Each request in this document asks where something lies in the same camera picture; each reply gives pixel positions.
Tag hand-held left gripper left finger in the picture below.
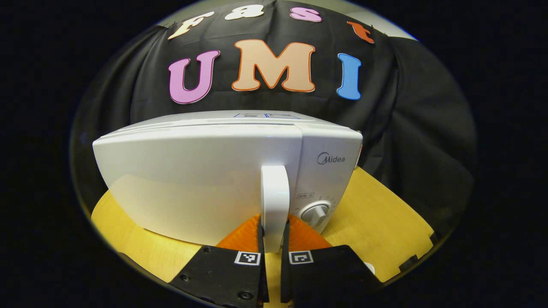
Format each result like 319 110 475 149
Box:
169 214 269 308

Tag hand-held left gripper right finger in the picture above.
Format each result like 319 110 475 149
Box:
280 214 384 308

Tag white microwave oven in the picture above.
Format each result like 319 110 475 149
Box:
92 110 363 254

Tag black backdrop cloth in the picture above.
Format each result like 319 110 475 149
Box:
71 0 478 240

